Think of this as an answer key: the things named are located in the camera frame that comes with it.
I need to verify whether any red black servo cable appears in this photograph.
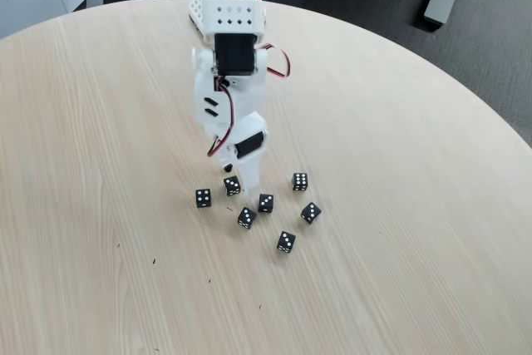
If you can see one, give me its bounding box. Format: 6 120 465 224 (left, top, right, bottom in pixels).
206 0 293 159

